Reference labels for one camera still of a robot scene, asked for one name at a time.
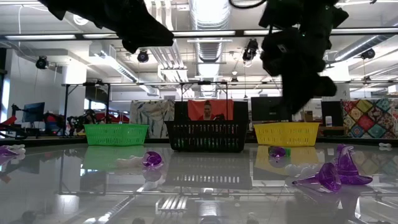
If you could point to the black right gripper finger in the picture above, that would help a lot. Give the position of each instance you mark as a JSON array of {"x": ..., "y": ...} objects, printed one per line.
[{"x": 295, "y": 93}]

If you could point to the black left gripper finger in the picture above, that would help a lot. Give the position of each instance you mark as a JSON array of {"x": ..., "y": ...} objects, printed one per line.
[{"x": 158, "y": 35}]

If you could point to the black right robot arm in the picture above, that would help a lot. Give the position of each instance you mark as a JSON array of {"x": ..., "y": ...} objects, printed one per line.
[{"x": 320, "y": 15}]

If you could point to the brown cardboard box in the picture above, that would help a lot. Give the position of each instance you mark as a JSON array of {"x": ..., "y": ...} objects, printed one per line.
[{"x": 308, "y": 116}]

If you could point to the black computer monitor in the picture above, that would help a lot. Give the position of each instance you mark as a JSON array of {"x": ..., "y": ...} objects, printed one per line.
[
  {"x": 264, "y": 110},
  {"x": 332, "y": 109},
  {"x": 32, "y": 112}
]

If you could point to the yellow plastic basket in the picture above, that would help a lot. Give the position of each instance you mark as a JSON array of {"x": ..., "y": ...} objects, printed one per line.
[{"x": 287, "y": 133}]

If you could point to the white bottle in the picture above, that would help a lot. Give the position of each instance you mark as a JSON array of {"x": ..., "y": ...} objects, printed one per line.
[{"x": 328, "y": 121}]

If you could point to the colourful patchwork quilt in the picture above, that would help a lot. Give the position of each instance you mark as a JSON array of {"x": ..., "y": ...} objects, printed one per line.
[{"x": 370, "y": 118}]

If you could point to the marble patterned panel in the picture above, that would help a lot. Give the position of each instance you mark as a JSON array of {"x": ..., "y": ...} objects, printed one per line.
[{"x": 152, "y": 115}]

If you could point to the orange cloth backdrop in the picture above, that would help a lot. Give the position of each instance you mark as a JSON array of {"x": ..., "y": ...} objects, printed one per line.
[{"x": 194, "y": 109}]

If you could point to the black metal stand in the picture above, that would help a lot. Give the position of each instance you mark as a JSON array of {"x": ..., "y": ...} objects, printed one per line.
[{"x": 108, "y": 102}]

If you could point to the person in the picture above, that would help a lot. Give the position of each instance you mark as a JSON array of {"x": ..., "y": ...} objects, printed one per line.
[
  {"x": 90, "y": 116},
  {"x": 207, "y": 110}
]

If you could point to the purple and white toy pieces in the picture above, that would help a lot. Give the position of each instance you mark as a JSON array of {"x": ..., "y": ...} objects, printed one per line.
[{"x": 348, "y": 169}]

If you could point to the black plastic basket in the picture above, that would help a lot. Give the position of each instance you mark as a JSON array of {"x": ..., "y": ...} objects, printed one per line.
[{"x": 205, "y": 130}]

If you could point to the green plastic basket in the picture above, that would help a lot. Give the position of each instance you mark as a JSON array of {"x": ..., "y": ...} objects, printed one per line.
[{"x": 116, "y": 135}]

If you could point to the black ceiling camera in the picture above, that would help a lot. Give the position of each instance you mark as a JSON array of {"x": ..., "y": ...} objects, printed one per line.
[
  {"x": 367, "y": 53},
  {"x": 143, "y": 56},
  {"x": 42, "y": 62},
  {"x": 250, "y": 49}
]

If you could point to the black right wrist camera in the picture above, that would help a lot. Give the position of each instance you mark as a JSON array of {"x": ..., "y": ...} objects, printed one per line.
[{"x": 278, "y": 14}]

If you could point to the black overhead frame bar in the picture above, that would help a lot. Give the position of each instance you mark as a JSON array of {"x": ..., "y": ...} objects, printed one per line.
[{"x": 77, "y": 36}]

